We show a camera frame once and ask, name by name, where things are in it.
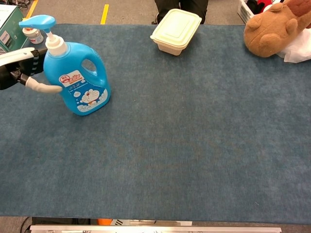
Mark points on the red and black plush toy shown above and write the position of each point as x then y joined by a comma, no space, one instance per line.
263,3

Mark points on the orange object under table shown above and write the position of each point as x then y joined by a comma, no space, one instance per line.
104,221

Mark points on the left five-finger robot hand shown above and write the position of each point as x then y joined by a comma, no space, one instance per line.
14,70

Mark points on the cream plastic lunch box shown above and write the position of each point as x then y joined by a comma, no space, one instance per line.
176,29

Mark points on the aluminium profile rail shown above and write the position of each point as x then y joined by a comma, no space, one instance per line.
155,229

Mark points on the small bottle with duck cap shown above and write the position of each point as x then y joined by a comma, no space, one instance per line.
35,36

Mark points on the orange floor tape strip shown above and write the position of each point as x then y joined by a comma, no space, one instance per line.
32,7

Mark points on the white cardboard storage box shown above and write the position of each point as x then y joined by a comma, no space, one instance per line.
244,11

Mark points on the green cardboard product box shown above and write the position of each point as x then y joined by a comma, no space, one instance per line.
12,31

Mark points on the yellow floor tape strip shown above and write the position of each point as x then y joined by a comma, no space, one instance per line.
105,14

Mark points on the person in black trousers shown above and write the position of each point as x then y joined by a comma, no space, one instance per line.
167,6

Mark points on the blue felt table cloth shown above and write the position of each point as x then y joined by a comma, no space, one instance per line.
182,133

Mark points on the brown plush toy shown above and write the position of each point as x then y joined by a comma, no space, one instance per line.
269,34

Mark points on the white plastic bag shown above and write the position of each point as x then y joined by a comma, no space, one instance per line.
298,48

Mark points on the blue detergent pump bottle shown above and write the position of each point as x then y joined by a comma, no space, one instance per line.
73,63

